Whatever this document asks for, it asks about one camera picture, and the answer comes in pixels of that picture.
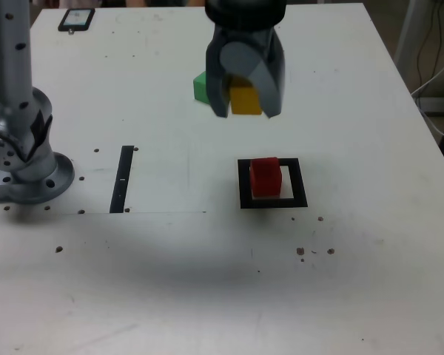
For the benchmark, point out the black smartphone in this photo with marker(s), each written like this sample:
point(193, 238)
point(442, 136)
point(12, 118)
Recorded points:
point(75, 19)

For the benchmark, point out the yellow cube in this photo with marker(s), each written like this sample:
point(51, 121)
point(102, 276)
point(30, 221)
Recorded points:
point(244, 100)

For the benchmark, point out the white metal post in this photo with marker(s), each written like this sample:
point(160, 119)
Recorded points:
point(410, 33)

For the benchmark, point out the black tape strip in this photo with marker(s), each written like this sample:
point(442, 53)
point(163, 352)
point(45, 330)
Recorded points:
point(120, 185)

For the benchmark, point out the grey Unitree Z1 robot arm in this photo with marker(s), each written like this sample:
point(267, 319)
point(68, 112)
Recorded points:
point(11, 55)

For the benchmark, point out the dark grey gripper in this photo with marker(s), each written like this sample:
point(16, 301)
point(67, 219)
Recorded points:
point(248, 35)

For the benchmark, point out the red cube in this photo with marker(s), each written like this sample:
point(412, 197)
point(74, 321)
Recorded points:
point(266, 177)

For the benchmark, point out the green cube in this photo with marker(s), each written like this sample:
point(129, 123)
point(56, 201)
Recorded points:
point(200, 88)

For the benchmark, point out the black tape square outline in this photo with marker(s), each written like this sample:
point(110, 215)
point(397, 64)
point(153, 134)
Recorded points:
point(299, 185)

